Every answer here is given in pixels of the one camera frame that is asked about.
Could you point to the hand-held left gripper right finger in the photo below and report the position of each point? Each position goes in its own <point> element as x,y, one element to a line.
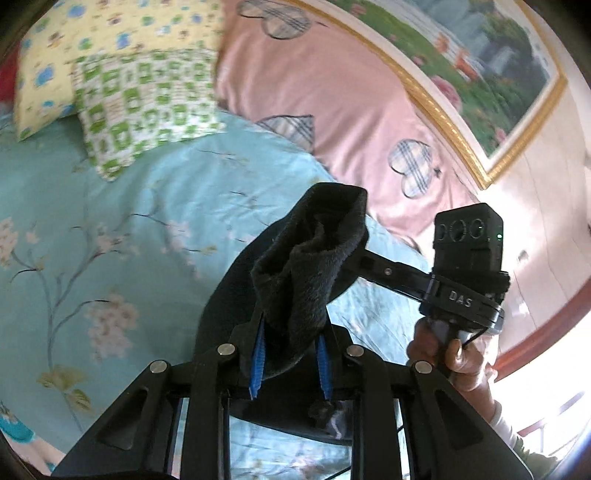
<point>323,364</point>

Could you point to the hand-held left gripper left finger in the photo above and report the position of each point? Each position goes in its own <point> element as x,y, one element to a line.
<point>256,364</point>

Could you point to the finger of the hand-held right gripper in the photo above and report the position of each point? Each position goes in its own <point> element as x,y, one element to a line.
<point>397,274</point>

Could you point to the person's right forearm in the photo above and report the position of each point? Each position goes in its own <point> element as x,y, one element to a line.
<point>501,420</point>

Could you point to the person's right hand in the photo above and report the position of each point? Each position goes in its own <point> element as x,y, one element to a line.
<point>466,364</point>

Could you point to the pink pillow with plaid hearts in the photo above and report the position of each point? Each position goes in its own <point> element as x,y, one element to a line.
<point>351,101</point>

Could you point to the gold framed garden picture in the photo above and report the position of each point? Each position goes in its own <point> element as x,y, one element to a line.
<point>461,55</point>

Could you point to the light blue floral bed sheet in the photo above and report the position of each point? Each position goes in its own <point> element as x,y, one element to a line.
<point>115,207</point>

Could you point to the green checked pillow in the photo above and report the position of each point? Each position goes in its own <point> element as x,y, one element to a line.
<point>138,110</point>

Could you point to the yellow printed pillow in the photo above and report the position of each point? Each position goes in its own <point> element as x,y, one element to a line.
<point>92,37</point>

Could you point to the red cloth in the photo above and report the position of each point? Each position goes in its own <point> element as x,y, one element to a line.
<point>9,81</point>

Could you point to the red-brown wooden frame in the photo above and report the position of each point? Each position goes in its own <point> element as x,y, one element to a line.
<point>545,341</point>

